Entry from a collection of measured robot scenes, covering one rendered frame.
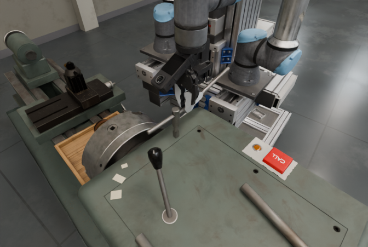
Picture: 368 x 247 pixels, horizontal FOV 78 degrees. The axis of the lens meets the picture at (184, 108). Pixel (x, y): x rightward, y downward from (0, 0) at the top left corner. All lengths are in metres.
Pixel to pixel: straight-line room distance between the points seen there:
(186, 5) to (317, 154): 2.25
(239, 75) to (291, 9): 0.35
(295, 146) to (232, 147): 1.87
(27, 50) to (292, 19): 1.49
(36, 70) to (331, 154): 2.58
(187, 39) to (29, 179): 2.16
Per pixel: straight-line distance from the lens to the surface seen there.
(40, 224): 2.20
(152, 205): 0.60
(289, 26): 0.92
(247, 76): 1.08
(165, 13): 1.25
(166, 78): 0.53
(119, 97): 1.45
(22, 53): 1.76
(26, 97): 1.78
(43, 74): 1.85
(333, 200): 0.70
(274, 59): 0.96
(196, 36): 0.52
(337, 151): 2.70
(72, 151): 1.26
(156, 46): 1.33
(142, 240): 0.55
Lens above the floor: 1.79
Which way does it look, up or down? 42 degrees down
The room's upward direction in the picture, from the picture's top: straight up
